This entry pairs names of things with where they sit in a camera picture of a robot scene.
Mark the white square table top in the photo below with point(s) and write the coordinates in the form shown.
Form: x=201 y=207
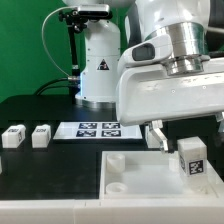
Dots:
x=151 y=174

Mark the white sheet with markers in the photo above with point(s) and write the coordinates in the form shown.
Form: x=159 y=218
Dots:
x=96 y=130

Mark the white L-shaped obstacle wall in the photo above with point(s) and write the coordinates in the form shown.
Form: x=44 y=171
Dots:
x=116 y=211

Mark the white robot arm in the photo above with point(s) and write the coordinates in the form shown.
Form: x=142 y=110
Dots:
x=132 y=22

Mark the black camera on stand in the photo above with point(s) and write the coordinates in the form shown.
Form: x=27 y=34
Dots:
x=94 y=10

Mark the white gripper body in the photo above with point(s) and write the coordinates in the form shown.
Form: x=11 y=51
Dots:
x=146 y=92

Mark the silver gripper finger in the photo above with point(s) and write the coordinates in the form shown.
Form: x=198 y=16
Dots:
x=164 y=144
x=220 y=120

